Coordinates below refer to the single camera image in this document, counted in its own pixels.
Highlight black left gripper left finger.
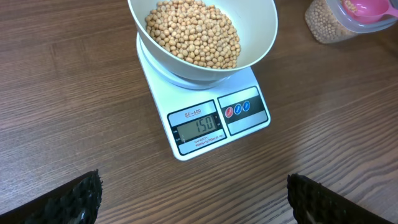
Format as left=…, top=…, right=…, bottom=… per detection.
left=1, top=169, right=103, bottom=224

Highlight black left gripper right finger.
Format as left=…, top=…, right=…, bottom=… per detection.
left=287, top=174, right=392, bottom=224

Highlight pink plastic measuring scoop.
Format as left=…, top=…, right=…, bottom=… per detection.
left=342, top=0, right=397, bottom=24

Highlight white digital kitchen scale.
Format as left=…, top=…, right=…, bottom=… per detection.
left=136, top=37, right=271, bottom=161

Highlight white bowl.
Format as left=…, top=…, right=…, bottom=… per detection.
left=128, top=0, right=278, bottom=81

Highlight soybeans in white bowl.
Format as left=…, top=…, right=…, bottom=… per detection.
left=145, top=0, right=241, bottom=69

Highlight yellow soybeans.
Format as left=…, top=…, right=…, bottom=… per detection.
left=305, top=0, right=358, bottom=44

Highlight clear plastic container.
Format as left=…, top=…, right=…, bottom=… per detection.
left=303, top=0, right=398, bottom=45

